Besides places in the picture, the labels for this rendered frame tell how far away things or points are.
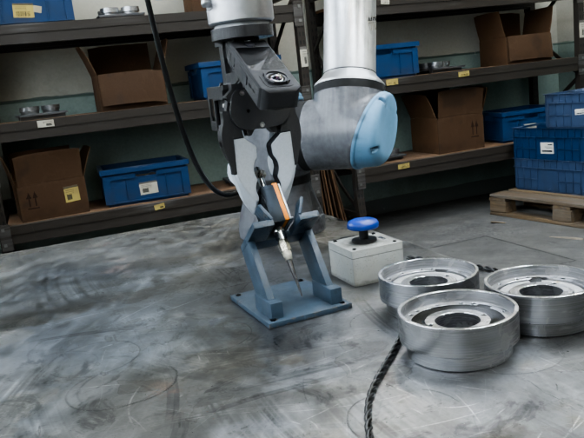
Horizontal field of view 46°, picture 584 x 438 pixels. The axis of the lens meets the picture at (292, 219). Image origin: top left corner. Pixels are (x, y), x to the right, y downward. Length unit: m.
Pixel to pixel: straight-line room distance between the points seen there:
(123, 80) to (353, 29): 3.01
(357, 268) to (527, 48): 4.46
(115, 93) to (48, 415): 3.47
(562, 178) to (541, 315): 4.11
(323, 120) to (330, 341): 0.48
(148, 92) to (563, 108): 2.55
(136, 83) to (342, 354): 3.49
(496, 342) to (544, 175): 4.27
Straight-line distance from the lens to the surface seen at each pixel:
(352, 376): 0.60
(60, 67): 4.56
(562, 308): 0.66
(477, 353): 0.59
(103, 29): 4.00
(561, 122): 4.68
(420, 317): 0.64
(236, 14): 0.77
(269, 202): 0.77
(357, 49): 1.11
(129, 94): 4.04
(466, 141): 4.94
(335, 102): 1.07
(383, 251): 0.85
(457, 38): 5.53
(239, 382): 0.62
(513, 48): 5.16
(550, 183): 4.83
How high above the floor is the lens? 1.05
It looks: 11 degrees down
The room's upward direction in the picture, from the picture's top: 6 degrees counter-clockwise
